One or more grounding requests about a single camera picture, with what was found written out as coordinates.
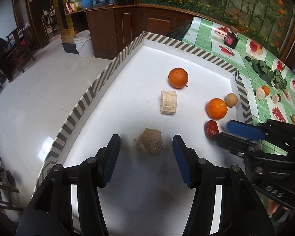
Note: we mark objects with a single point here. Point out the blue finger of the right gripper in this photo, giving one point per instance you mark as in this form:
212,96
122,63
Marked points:
236,145
245,130

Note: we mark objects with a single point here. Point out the white plastic bucket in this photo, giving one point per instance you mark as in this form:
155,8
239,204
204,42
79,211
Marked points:
83,44

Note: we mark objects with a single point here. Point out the dark wooden chair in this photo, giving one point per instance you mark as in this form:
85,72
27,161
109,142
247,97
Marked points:
19,49

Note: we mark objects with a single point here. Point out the brown fuzzy rice ball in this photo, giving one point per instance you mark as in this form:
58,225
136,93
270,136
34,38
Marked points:
149,142

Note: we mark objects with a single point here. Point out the white tray with striped rim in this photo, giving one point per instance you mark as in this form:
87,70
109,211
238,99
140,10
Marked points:
146,194

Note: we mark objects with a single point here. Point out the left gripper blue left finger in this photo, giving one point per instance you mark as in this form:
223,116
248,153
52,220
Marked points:
106,160

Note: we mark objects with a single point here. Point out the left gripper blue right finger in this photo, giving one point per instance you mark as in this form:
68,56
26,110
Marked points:
186,159

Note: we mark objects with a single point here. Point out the wooden cabinet counter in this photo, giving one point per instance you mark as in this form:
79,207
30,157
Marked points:
112,28

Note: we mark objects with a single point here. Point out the green leafy vegetable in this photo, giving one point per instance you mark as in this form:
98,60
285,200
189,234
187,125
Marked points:
268,75

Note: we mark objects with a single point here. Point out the green checkered fruit tablecloth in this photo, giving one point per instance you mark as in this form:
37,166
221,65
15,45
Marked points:
209,36

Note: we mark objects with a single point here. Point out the large orange tangerine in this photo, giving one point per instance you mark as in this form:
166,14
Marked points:
216,109

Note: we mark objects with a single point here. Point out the brown longan fruit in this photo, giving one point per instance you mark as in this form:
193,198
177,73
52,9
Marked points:
231,100

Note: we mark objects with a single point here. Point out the person in dark jacket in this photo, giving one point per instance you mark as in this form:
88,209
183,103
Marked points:
4,65

